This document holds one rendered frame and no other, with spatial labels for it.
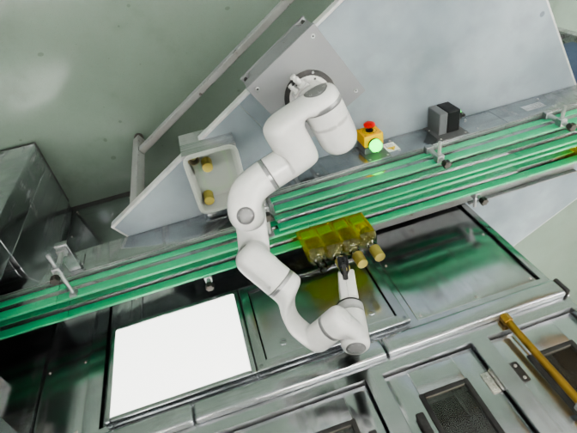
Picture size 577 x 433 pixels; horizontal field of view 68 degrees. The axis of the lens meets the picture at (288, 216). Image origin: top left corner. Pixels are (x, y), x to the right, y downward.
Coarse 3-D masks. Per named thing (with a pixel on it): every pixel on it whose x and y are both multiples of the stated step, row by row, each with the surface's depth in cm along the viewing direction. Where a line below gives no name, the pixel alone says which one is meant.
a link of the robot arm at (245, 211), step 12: (252, 168) 102; (264, 168) 101; (240, 180) 101; (252, 180) 100; (264, 180) 101; (228, 192) 101; (240, 192) 99; (252, 192) 100; (264, 192) 102; (228, 204) 100; (240, 204) 99; (252, 204) 100; (228, 216) 100; (240, 216) 99; (252, 216) 100; (240, 228) 100; (252, 228) 102
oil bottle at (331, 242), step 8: (320, 224) 144; (328, 224) 143; (320, 232) 141; (328, 232) 140; (320, 240) 139; (328, 240) 137; (336, 240) 136; (328, 248) 134; (336, 248) 134; (328, 256) 136
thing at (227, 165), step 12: (228, 144) 132; (192, 156) 130; (204, 156) 139; (216, 156) 140; (228, 156) 142; (192, 168) 140; (216, 168) 143; (228, 168) 144; (240, 168) 137; (192, 180) 135; (204, 180) 144; (216, 180) 145; (228, 180) 147; (216, 192) 148; (204, 204) 145; (216, 204) 145
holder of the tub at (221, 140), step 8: (216, 136) 138; (224, 136) 137; (232, 136) 137; (192, 144) 136; (200, 144) 135; (208, 144) 134; (216, 144) 134; (224, 144) 133; (184, 152) 133; (192, 152) 132; (208, 216) 151; (216, 216) 150; (224, 216) 150
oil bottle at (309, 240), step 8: (296, 232) 146; (304, 232) 141; (312, 232) 141; (304, 240) 138; (312, 240) 138; (304, 248) 139; (312, 248) 134; (320, 248) 134; (312, 256) 133; (312, 264) 136
